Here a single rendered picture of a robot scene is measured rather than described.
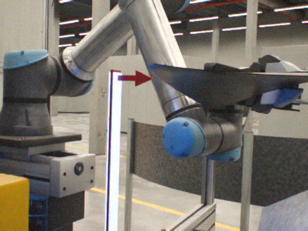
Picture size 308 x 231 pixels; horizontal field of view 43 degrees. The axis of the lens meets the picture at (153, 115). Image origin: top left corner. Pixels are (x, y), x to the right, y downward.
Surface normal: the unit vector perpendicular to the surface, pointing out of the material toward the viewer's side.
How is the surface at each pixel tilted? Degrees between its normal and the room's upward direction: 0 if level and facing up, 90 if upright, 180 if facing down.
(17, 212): 90
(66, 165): 90
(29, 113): 73
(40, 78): 92
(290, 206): 55
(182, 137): 90
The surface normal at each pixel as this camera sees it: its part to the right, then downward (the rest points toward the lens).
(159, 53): -0.26, -0.15
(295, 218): -0.79, -0.59
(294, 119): -0.66, 0.02
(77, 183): 0.87, 0.06
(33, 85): 0.66, 0.07
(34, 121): 0.57, -0.24
